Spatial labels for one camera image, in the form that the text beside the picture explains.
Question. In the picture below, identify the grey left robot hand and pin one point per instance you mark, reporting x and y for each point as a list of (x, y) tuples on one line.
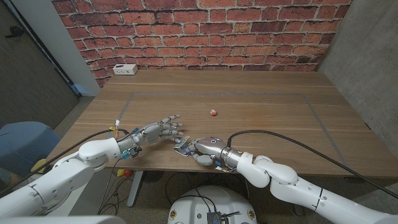
[(152, 132)]

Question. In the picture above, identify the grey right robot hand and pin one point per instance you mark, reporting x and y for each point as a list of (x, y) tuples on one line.
[(211, 147)]

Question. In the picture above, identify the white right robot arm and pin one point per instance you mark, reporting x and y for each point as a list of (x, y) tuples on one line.
[(295, 186)]

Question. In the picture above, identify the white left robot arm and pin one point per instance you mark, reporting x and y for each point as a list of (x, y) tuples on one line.
[(62, 177)]

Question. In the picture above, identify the small red white ball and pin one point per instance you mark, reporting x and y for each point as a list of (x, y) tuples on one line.
[(213, 112)]

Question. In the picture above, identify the black round fan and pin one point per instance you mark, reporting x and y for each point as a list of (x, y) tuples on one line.
[(153, 176)]

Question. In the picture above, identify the red yellow stop button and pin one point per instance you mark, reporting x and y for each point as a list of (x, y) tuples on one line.
[(125, 172)]

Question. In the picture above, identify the white round robot torso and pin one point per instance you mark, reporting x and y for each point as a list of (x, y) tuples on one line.
[(214, 202)]

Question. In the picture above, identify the grey table leg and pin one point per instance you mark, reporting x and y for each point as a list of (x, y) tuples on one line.
[(135, 186), (298, 210)]

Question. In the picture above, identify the white power strip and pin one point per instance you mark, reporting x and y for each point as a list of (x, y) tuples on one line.
[(125, 69)]

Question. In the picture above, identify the grey module on torso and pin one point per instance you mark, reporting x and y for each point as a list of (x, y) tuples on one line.
[(217, 217)]

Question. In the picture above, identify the red brick print backdrop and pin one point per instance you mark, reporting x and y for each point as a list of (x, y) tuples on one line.
[(202, 34)]

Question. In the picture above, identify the yellow object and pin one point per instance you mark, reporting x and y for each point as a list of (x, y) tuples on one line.
[(38, 165)]

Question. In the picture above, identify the blue grey rounded chair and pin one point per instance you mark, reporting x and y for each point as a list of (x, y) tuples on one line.
[(25, 140)]

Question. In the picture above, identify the grey perforated door panel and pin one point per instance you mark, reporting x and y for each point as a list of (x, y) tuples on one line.
[(28, 77)]

